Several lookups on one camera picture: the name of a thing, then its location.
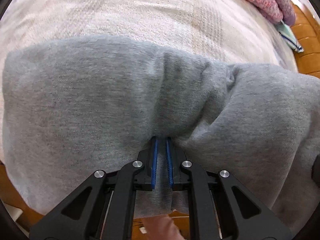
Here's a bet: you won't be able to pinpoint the grey zip hoodie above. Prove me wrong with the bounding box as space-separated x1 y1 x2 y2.
2 35 320 233

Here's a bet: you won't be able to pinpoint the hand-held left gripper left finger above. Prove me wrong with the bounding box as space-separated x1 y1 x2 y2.
29 136 158 240

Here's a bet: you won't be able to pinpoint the teal striped pillow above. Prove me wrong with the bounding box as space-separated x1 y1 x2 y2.
276 21 304 53

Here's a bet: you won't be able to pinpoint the leaf printed bed sheet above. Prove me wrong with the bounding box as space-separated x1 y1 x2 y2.
0 0 299 160

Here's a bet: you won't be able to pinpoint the purple floral quilt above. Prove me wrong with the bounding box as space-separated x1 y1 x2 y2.
216 0 296 26

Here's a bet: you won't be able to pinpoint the person's pink trousers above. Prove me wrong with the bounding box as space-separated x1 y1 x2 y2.
141 214 185 240

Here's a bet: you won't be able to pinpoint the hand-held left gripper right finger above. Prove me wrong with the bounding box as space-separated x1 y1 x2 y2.
165 136 292 240

